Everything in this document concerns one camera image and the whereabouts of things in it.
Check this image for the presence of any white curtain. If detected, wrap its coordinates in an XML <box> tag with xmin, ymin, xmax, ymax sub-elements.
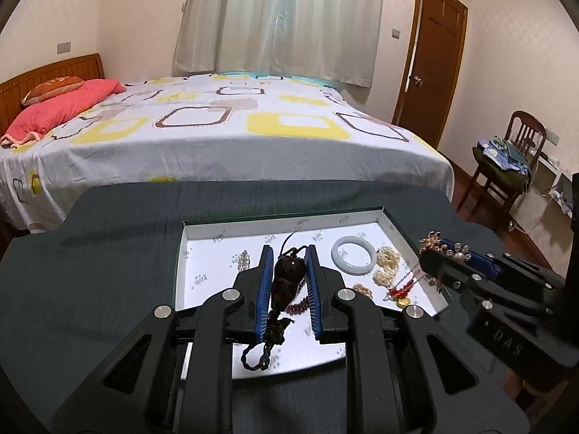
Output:
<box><xmin>173</xmin><ymin>0</ymin><xmax>386</xmax><ymax>89</ymax></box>

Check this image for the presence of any dark carved pendant black cord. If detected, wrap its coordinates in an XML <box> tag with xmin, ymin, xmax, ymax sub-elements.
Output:
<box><xmin>240</xmin><ymin>230</ymin><xmax>305</xmax><ymax>371</ymax></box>

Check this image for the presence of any cream pearl bracelet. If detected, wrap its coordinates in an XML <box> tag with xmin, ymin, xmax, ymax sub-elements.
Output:
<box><xmin>372</xmin><ymin>245</ymin><xmax>402</xmax><ymax>288</ymax></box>

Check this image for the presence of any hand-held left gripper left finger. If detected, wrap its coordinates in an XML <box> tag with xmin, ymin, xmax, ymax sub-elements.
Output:
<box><xmin>52</xmin><ymin>244</ymin><xmax>278</xmax><ymax>434</ymax></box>

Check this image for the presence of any pearl flower bracelet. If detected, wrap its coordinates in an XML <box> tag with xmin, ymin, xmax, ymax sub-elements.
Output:
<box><xmin>417</xmin><ymin>230</ymin><xmax>473</xmax><ymax>265</ymax></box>

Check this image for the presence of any green jewelry box white inside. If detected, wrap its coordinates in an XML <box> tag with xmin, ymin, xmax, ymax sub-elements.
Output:
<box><xmin>174</xmin><ymin>208</ymin><xmax>453</xmax><ymax>380</ymax></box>

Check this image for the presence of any pink pillow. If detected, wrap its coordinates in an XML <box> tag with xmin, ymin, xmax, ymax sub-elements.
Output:
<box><xmin>0</xmin><ymin>78</ymin><xmax>124</xmax><ymax>148</ymax></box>

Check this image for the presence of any orange cushion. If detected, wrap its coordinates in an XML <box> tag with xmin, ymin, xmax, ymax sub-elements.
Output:
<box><xmin>20</xmin><ymin>76</ymin><xmax>86</xmax><ymax>107</ymax></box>

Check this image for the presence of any bed with patterned sheet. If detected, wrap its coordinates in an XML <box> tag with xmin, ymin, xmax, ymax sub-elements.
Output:
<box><xmin>0</xmin><ymin>72</ymin><xmax>455</xmax><ymax>236</ymax></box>

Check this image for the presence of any pile of clothes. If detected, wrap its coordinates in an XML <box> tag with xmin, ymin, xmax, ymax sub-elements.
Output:
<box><xmin>473</xmin><ymin>136</ymin><xmax>532</xmax><ymax>186</ymax></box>

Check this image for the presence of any white jade bangle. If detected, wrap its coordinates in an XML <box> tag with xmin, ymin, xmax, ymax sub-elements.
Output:
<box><xmin>331</xmin><ymin>236</ymin><xmax>377</xmax><ymax>275</ymax></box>

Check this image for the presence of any brown wooden door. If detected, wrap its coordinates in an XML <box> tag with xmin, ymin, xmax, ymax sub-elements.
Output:
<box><xmin>391</xmin><ymin>0</ymin><xmax>468</xmax><ymax>150</ymax></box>

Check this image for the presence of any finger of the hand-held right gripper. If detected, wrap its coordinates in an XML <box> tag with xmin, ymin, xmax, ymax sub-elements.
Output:
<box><xmin>418</xmin><ymin>250</ymin><xmax>573</xmax><ymax>369</ymax></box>
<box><xmin>439</xmin><ymin>237</ymin><xmax>566</xmax><ymax>303</ymax></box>

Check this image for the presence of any gold ingot charm red cord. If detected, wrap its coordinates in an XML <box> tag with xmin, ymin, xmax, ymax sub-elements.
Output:
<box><xmin>384</xmin><ymin>267</ymin><xmax>428</xmax><ymax>310</ymax></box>

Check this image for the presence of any wooden headboard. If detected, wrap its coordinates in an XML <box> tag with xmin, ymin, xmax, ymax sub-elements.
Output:
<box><xmin>0</xmin><ymin>53</ymin><xmax>106</xmax><ymax>134</ymax></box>

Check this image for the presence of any dark wooden chair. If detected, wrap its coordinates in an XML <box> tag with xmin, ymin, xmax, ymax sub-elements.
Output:
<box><xmin>457</xmin><ymin>111</ymin><xmax>547</xmax><ymax>231</ymax></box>

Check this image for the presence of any white side cabinet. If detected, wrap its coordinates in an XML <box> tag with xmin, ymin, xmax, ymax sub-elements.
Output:
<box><xmin>529</xmin><ymin>151</ymin><xmax>575</xmax><ymax>218</ymax></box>

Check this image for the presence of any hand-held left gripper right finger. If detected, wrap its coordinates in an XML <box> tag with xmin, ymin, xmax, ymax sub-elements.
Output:
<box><xmin>304</xmin><ymin>244</ymin><xmax>530</xmax><ymax>434</ymax></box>

